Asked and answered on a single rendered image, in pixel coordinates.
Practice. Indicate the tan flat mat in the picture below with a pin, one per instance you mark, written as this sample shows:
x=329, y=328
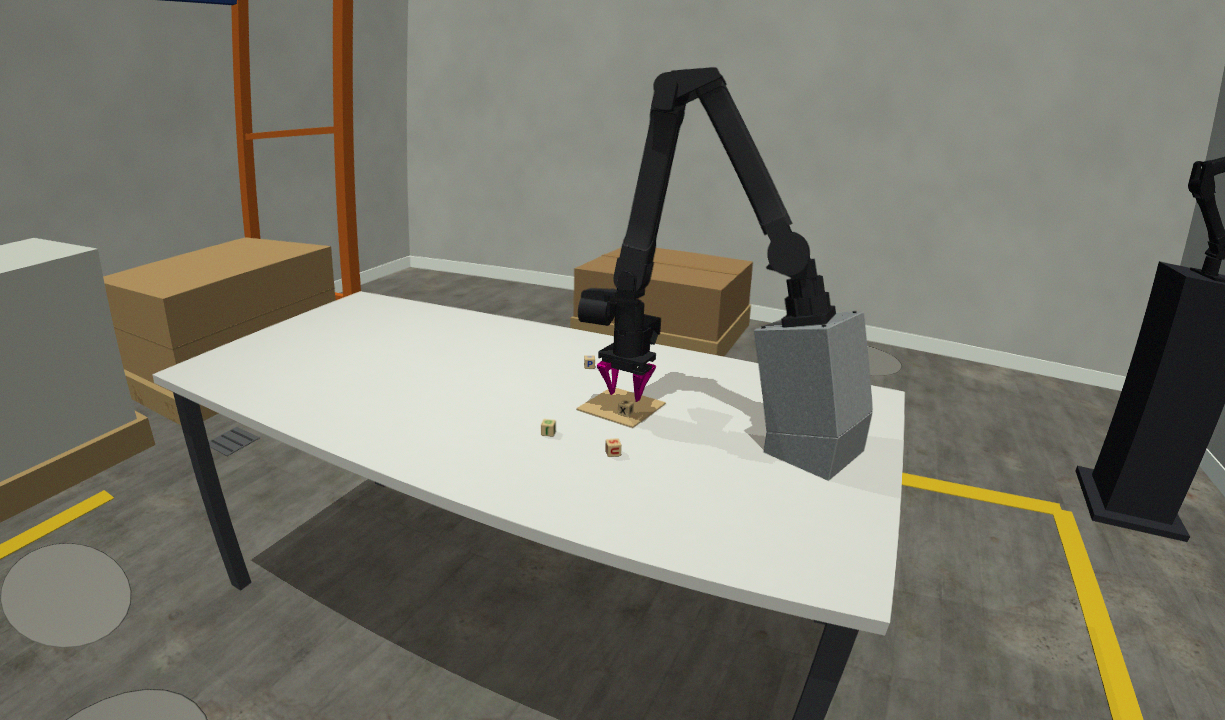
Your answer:
x=605, y=406

